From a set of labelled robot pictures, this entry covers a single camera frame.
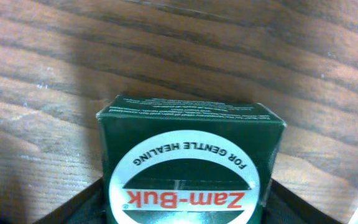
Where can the green Zam-Buk box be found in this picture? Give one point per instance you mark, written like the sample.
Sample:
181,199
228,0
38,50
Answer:
179,161

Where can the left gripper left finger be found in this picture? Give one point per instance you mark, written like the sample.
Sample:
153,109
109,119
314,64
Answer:
86,207

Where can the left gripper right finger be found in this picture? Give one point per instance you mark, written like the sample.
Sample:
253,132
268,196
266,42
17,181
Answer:
285,207

